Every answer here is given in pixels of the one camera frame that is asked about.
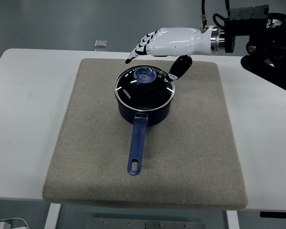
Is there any white cable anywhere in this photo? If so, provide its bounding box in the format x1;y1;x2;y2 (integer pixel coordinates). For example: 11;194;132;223
0;217;31;229

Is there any glass pot lid blue knob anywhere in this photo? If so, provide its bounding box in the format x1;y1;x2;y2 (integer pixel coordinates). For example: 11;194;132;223
114;65;176;112

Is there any beige fabric mat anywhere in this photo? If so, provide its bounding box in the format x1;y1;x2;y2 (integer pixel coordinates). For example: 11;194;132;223
42;58;249;211

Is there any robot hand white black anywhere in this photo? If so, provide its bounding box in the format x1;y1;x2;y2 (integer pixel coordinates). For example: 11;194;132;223
124;27;213;83

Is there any black control panel under table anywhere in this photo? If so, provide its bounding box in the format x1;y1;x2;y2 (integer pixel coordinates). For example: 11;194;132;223
260;211;286;219

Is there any white table leg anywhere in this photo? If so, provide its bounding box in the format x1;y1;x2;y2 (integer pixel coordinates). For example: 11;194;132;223
225;210;240;229
44;203;62;229

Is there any dark blue saucepan blue handle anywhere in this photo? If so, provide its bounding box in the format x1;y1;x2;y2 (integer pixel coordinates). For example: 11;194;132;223
117;94;173;176

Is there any grey metal plate with screws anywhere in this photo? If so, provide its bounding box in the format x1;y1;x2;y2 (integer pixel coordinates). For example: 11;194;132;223
85;217;207;229

